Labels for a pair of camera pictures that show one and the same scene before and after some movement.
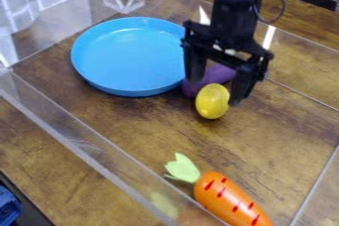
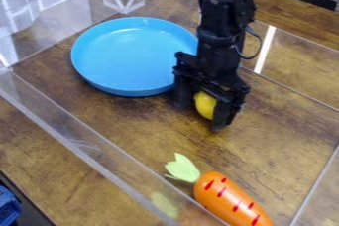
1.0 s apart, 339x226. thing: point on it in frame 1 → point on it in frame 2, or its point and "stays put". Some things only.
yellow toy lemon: [212, 100] stays put
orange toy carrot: [220, 196] stays put
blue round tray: [131, 56] stays put
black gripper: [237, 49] → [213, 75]
